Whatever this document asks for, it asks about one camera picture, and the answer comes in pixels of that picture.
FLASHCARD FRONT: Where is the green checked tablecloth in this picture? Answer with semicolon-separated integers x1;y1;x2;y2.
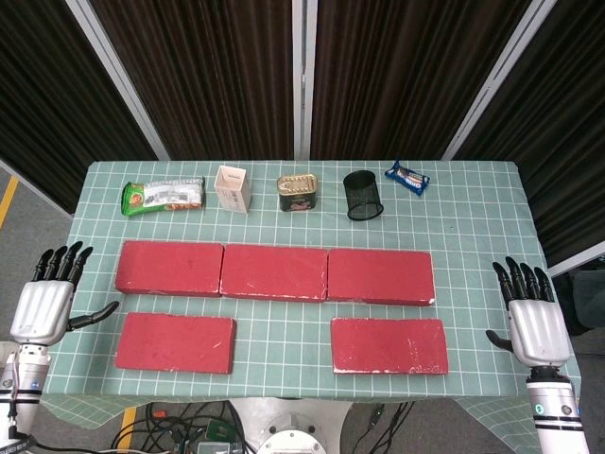
35;160;583;444

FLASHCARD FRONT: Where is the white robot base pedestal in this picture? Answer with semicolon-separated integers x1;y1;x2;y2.
229;396;355;454

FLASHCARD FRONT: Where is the red brick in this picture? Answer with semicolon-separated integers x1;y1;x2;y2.
219;244;329;303
325;249;437;308
113;311;237;375
330;316;450;376
114;240;225;298

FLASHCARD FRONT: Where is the black mesh pen cup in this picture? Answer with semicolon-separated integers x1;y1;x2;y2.
342;170;385;221

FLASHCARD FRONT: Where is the black gold luncheon meat can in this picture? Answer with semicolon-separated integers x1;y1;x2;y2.
276;172;319;213

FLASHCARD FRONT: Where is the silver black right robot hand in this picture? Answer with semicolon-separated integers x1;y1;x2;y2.
485;256;572;368

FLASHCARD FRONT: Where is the green white snack bag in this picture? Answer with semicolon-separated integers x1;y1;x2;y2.
121;176;207;217

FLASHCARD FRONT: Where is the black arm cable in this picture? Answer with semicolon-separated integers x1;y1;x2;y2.
4;406;33;448

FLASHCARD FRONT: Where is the white open carton box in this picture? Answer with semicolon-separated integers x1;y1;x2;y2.
214;165;251;215

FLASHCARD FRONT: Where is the white partition frame post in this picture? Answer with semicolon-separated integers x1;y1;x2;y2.
441;0;559;161
65;0;170;161
291;0;314;161

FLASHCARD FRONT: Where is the dark brown partition panel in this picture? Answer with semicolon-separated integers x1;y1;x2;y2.
309;0;535;161
89;0;303;161
453;0;605;267
0;0;158;215

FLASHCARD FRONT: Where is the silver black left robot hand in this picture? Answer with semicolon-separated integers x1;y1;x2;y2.
9;240;120;345

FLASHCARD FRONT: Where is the blue cookie packet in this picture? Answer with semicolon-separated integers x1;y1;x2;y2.
384;160;431;197

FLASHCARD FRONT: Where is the white partition frame rail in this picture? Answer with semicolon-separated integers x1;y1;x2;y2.
550;240;605;278
0;158;75;219

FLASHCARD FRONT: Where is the black floor cable bundle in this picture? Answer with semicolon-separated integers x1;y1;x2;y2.
366;401;417;454
111;401;247;454

